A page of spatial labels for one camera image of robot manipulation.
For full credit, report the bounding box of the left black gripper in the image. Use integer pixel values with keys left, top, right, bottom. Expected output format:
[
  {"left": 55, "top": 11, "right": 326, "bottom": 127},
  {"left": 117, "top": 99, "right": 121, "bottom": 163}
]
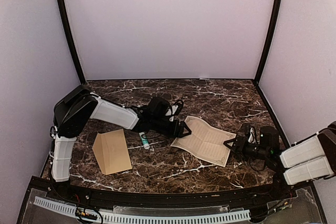
[{"left": 151, "top": 117, "right": 192, "bottom": 138}]

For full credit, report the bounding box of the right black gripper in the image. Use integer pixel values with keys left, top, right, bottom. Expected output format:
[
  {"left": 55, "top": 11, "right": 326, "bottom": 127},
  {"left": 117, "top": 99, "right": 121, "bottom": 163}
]
[{"left": 224, "top": 136, "right": 270, "bottom": 162}]

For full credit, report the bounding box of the black curved front rail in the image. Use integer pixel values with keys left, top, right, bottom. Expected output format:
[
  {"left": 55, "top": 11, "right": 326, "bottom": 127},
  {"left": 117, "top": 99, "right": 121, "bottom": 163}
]
[{"left": 28, "top": 176, "right": 309, "bottom": 209}]

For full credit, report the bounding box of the green white glue stick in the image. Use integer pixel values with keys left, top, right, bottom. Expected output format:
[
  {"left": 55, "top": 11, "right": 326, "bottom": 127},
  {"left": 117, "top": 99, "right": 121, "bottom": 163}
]
[{"left": 139, "top": 132, "right": 150, "bottom": 150}]

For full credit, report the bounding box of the left black frame post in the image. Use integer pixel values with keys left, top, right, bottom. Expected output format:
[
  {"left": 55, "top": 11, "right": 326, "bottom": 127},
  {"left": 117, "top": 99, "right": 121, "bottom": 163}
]
[{"left": 57, "top": 0, "right": 86, "bottom": 84}]

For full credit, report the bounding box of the right black frame post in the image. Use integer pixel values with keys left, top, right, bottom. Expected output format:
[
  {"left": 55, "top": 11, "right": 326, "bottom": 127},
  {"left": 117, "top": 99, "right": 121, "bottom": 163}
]
[{"left": 254, "top": 0, "right": 281, "bottom": 86}]

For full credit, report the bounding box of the black frame post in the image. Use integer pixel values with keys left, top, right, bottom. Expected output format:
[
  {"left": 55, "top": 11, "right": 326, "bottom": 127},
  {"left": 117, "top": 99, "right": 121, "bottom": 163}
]
[
  {"left": 254, "top": 0, "right": 281, "bottom": 86},
  {"left": 57, "top": 0, "right": 86, "bottom": 84}
]

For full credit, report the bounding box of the brown kraft paper envelope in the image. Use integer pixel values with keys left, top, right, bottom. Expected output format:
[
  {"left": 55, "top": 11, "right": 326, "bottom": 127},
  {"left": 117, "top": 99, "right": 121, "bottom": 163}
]
[{"left": 92, "top": 129, "right": 132, "bottom": 175}]

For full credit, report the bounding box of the white slotted cable duct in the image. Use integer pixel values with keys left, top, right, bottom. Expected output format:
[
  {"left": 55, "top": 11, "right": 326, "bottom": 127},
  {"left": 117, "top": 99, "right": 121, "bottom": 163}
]
[{"left": 34, "top": 196, "right": 251, "bottom": 223}]

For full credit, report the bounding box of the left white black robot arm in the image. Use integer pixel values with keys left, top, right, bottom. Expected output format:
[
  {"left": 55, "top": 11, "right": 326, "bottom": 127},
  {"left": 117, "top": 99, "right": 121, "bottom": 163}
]
[{"left": 50, "top": 85, "right": 192, "bottom": 201}]

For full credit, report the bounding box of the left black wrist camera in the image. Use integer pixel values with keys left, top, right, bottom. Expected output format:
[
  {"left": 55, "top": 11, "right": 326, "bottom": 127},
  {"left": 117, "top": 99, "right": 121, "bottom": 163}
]
[{"left": 148, "top": 97, "right": 184, "bottom": 122}]

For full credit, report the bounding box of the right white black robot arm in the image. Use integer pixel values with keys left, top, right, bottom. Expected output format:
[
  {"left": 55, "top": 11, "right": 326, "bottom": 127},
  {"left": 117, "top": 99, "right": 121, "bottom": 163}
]
[{"left": 223, "top": 122, "right": 335, "bottom": 200}]

